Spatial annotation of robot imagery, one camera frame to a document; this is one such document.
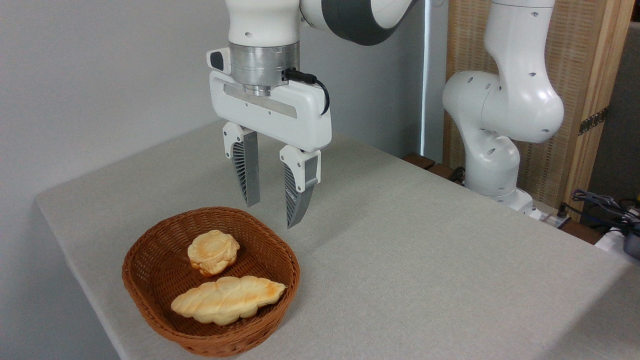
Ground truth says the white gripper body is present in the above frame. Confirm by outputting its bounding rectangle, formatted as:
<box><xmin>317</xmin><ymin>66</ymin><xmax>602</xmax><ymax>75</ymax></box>
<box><xmin>206</xmin><ymin>47</ymin><xmax>333</xmax><ymax>153</ymax></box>

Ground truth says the grey plastic device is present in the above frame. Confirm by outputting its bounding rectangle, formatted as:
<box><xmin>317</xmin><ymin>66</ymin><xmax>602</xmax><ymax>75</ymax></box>
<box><xmin>622</xmin><ymin>231</ymin><xmax>640</xmax><ymax>260</ymax></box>

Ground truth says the white connector box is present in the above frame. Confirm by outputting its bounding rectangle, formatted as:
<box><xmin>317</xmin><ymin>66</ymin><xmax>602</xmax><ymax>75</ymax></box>
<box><xmin>529</xmin><ymin>201</ymin><xmax>572</xmax><ymax>229</ymax></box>

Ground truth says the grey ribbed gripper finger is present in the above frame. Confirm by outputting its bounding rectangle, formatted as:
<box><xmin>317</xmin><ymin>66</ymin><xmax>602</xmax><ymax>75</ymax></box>
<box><xmin>279</xmin><ymin>145</ymin><xmax>321</xmax><ymax>230</ymax></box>
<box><xmin>222</xmin><ymin>121</ymin><xmax>261</xmax><ymax>208</ymax></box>

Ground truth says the dark metal hinge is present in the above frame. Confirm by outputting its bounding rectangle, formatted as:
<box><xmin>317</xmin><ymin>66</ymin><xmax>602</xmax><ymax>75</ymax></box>
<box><xmin>578</xmin><ymin>107</ymin><xmax>610</xmax><ymax>136</ymax></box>

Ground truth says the wooden woven screen panel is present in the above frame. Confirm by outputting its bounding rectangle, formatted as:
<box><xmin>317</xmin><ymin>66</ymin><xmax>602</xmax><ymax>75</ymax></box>
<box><xmin>443</xmin><ymin>0</ymin><xmax>636</xmax><ymax>222</ymax></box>

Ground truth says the round golden bread roll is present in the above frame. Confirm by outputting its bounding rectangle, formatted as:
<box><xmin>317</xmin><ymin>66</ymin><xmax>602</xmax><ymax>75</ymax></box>
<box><xmin>187</xmin><ymin>229</ymin><xmax>241</xmax><ymax>278</ymax></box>

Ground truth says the brown wicker basket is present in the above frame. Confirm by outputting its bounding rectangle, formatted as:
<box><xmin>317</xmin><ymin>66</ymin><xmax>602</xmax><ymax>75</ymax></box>
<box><xmin>121</xmin><ymin>206</ymin><xmax>301</xmax><ymax>358</ymax></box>

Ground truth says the bundle of dark cables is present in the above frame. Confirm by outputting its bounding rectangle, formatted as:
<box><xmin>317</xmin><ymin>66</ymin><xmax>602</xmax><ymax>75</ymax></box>
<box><xmin>571</xmin><ymin>188</ymin><xmax>640</xmax><ymax>227</ymax></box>

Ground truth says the long braided bread loaf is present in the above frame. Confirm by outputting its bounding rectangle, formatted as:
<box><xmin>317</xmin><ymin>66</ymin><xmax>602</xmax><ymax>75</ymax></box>
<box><xmin>170</xmin><ymin>275</ymin><xmax>288</xmax><ymax>327</ymax></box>

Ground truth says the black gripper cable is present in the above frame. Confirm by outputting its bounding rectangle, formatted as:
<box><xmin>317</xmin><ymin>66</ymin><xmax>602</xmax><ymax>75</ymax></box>
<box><xmin>281</xmin><ymin>68</ymin><xmax>331</xmax><ymax>116</ymax></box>

